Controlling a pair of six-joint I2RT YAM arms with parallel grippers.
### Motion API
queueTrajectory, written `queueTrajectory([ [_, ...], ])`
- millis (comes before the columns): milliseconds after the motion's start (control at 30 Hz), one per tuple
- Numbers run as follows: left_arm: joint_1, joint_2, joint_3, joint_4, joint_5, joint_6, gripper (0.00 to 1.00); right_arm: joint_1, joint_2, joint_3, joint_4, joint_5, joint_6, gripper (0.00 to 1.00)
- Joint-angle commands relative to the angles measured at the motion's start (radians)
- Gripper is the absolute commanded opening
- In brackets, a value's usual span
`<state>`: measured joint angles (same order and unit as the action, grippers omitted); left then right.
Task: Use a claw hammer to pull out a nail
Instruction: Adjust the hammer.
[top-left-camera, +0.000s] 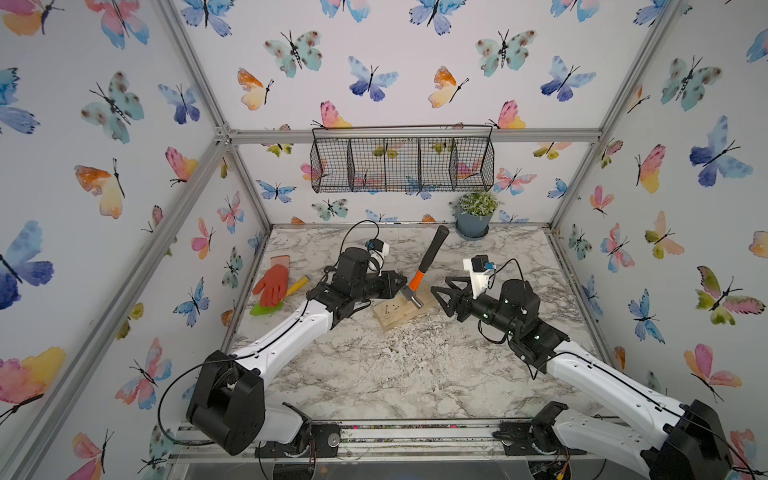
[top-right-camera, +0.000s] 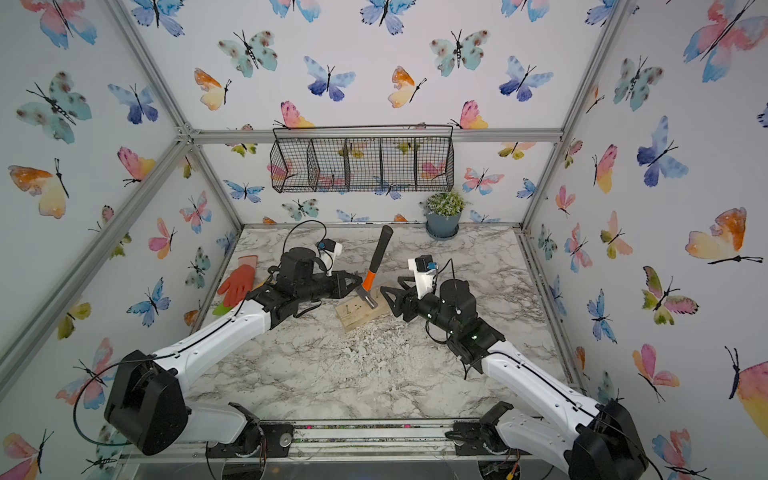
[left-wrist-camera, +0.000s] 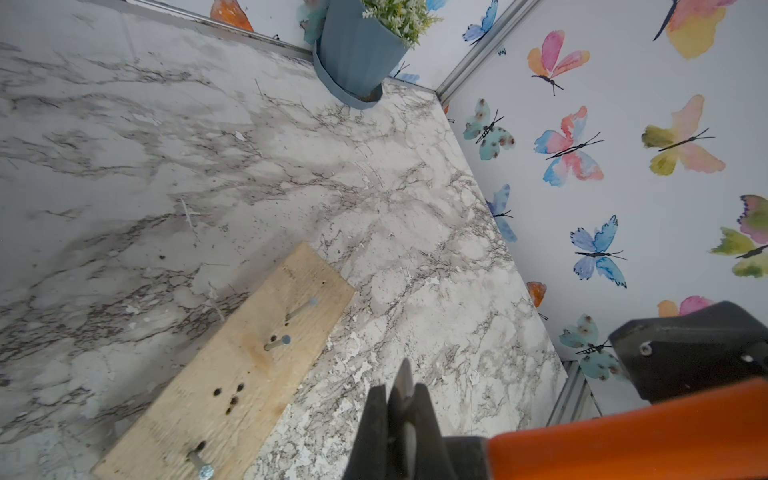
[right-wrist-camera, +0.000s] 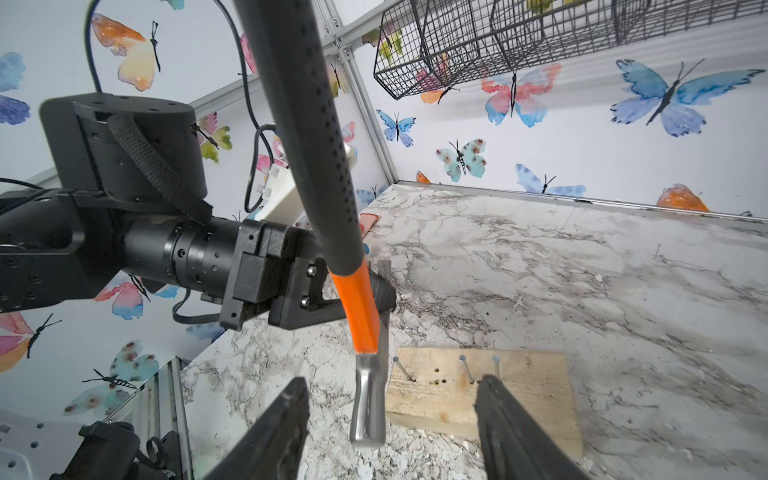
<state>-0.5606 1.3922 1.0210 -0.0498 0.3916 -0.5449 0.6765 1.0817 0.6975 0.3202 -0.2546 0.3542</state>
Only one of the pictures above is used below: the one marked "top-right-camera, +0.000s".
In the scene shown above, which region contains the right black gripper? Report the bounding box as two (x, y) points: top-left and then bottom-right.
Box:
(382, 276), (462, 344)

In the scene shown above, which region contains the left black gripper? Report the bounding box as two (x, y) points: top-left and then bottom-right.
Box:
(295, 271), (362, 306)

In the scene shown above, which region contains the orange black claw hammer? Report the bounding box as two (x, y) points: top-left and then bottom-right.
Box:
(356, 225), (394, 309)

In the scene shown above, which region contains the wooden block with nails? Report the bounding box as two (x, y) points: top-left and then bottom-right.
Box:
(335, 285), (391, 333)

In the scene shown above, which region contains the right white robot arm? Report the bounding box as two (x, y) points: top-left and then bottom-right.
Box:
(380, 280), (649, 479)

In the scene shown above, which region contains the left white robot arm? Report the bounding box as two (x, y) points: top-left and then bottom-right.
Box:
(104, 247), (364, 457)

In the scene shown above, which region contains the red work glove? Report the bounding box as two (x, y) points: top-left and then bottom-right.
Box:
(217, 255), (258, 309)

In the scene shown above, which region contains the yellow green object under glove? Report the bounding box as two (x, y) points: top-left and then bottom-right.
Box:
(213, 304), (232, 317)

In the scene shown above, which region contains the potted green plant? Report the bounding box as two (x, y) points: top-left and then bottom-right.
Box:
(424, 191), (466, 240)

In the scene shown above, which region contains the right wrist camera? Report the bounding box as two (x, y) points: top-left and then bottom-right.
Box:
(408, 254), (438, 300)

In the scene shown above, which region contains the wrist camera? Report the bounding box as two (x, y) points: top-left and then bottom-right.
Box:
(408, 254), (438, 300)
(316, 238), (343, 275)

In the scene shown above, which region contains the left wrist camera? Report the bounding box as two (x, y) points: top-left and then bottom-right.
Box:
(316, 238), (343, 275)

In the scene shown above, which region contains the black wire wall basket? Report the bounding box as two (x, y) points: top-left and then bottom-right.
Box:
(268, 124), (455, 199)

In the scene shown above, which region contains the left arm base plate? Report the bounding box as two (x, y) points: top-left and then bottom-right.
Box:
(206, 423), (295, 460)

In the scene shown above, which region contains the aluminium front rail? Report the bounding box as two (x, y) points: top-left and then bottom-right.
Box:
(117, 411), (575, 466)

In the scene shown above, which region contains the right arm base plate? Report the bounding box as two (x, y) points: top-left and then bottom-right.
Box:
(444, 421), (530, 458)

